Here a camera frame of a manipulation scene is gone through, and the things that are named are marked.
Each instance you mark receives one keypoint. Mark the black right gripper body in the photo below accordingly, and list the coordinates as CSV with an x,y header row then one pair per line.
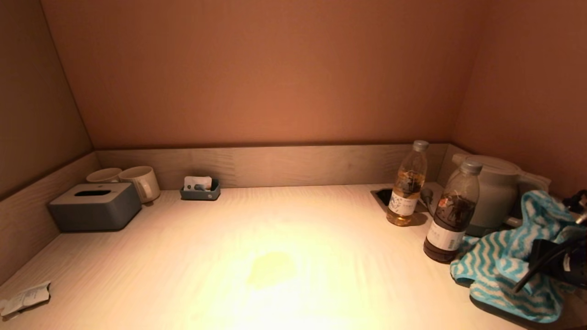
x,y
550,256

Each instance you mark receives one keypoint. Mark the blue white striped towel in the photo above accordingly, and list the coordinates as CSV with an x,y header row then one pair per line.
x,y
500,261

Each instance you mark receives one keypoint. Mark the red black right robot arm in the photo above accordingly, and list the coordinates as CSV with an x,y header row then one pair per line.
x,y
578,201

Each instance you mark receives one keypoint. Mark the white electric kettle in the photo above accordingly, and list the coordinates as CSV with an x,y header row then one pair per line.
x,y
499,183

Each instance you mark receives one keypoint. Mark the bottle with dark tea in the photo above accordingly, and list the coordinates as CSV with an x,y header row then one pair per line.
x,y
448,229

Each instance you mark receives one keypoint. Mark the grey kettle power plug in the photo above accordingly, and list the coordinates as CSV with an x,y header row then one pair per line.
x,y
427,196

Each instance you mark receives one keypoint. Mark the bottle with light tea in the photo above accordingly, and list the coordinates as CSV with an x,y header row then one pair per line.
x,y
407,201

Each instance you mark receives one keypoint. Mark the small grey tray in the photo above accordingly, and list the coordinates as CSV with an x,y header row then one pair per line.
x,y
199,196

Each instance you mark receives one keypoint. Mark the white sachets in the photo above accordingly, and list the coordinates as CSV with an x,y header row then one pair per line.
x,y
193,182

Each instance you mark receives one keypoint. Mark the white ceramic mug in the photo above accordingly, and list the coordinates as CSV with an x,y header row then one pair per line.
x,y
137,178
103,176

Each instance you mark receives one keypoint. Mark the grey tissue box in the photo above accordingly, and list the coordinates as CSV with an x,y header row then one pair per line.
x,y
91,211

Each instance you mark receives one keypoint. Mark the crumpled white paper packet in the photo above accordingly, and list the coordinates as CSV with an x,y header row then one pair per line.
x,y
25,298

